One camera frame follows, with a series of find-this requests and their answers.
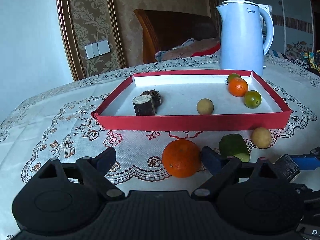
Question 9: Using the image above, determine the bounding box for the small orange tangerine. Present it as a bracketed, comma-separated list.
[162, 139, 201, 178]

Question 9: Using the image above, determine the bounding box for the brown longan fruit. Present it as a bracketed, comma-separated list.
[251, 127, 272, 148]
[196, 98, 214, 115]

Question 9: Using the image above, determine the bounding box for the green tomato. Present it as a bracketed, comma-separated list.
[244, 90, 262, 109]
[226, 73, 241, 84]

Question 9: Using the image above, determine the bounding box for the dark sugarcane cylinder piece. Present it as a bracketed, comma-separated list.
[132, 95, 156, 116]

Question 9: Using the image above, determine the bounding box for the large orange tangerine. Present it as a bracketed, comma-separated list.
[228, 77, 249, 97]

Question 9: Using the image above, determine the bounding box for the round dark sugarcane piece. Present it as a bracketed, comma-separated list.
[141, 90, 162, 108]

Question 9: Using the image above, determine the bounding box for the green cucumber piece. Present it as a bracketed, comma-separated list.
[219, 134, 250, 163]

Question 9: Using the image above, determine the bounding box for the floral lace tablecloth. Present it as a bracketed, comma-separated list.
[1, 55, 319, 239]

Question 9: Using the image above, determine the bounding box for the red shallow tray box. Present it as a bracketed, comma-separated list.
[92, 69, 292, 132]

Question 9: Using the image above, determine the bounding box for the patterned pillow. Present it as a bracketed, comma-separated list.
[155, 38, 221, 62]

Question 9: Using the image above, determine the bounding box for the white electric kettle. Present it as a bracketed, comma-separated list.
[216, 0, 274, 76]

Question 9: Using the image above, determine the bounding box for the wooden bed headboard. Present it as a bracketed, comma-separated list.
[134, 9, 217, 63]

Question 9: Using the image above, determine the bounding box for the white wall switch panel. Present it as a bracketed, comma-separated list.
[85, 40, 111, 59]

